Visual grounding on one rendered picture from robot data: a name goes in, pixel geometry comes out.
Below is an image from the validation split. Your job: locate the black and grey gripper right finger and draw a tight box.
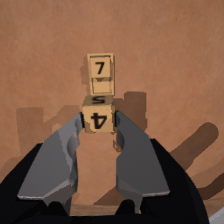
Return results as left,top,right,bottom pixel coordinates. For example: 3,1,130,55
114,110,210,224

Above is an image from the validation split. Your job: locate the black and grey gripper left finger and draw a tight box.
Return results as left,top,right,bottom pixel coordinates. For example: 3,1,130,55
0,111,85,224

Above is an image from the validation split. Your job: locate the tan cube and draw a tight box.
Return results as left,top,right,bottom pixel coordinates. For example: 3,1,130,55
81,95,115,133
89,56,111,78

